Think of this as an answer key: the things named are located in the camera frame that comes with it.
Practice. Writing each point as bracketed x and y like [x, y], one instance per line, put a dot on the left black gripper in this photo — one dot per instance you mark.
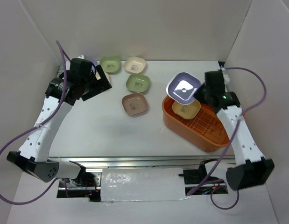
[102, 85]

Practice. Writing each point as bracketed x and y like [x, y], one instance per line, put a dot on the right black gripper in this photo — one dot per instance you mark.
[198, 95]

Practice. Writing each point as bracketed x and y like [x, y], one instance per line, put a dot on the cream plate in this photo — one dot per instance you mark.
[107, 77]
[134, 64]

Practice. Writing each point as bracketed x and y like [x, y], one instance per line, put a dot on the yellow plate front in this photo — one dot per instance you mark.
[186, 111]

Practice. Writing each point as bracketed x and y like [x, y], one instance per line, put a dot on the purple plate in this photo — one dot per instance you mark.
[182, 87]
[94, 62]

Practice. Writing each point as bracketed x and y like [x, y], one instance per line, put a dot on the brown plate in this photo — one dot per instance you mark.
[134, 103]

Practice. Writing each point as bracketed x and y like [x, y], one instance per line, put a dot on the green plate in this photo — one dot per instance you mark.
[110, 64]
[138, 83]

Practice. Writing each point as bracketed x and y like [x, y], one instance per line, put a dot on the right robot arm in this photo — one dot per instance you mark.
[252, 168]

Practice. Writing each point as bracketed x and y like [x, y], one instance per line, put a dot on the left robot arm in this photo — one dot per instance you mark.
[33, 156]

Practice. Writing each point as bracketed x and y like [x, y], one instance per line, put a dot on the orange plastic bin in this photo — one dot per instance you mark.
[205, 131]

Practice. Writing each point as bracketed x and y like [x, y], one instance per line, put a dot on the green plate back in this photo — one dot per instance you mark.
[110, 64]

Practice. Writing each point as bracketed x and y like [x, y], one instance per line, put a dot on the white foil cover sheet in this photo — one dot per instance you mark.
[142, 185]

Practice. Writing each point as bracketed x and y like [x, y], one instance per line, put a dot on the aluminium rail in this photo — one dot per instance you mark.
[139, 161]

